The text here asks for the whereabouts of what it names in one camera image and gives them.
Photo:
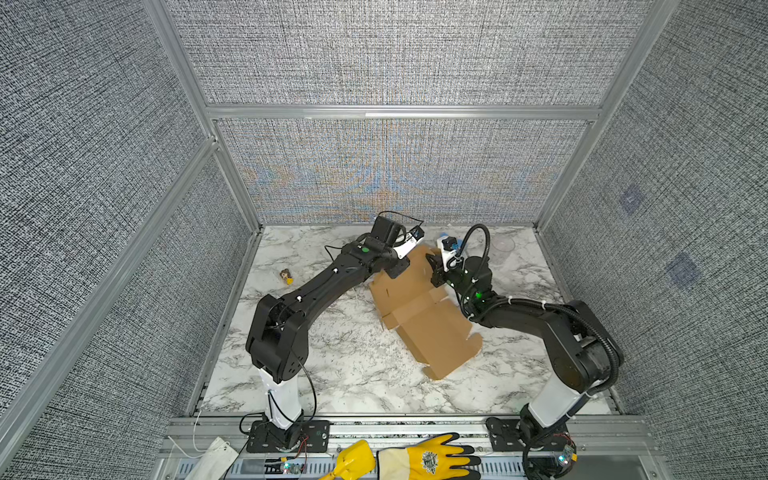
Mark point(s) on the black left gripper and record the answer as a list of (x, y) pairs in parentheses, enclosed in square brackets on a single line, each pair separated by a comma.
[(401, 265)]

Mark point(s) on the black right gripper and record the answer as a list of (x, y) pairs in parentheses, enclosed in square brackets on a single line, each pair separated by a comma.
[(438, 270)]

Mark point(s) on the brown cardboard box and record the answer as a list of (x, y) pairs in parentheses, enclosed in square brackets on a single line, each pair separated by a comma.
[(428, 322)]

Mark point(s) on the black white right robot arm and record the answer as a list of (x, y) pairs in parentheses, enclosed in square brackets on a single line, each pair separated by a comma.
[(584, 357)]

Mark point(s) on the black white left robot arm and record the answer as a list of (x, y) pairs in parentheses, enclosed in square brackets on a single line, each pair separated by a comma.
[(278, 339)]

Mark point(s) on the clear round plastic lid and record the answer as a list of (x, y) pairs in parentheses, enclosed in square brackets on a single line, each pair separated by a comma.
[(503, 243)]

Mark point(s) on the small brown yellow toy figure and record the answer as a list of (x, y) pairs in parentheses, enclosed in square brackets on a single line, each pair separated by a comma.
[(286, 276)]

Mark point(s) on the yellow black work glove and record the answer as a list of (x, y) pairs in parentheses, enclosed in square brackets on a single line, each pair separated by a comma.
[(437, 458)]

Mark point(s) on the white paper tag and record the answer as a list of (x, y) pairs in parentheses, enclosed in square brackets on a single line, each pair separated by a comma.
[(215, 461)]

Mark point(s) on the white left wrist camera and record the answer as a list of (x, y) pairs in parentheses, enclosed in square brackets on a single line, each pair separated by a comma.
[(410, 241)]

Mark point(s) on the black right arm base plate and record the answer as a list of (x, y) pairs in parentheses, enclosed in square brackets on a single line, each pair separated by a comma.
[(514, 434)]

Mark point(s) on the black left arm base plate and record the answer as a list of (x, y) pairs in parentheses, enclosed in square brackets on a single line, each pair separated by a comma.
[(266, 437)]

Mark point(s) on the aluminium front rail frame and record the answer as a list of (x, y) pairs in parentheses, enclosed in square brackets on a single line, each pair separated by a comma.
[(239, 447)]

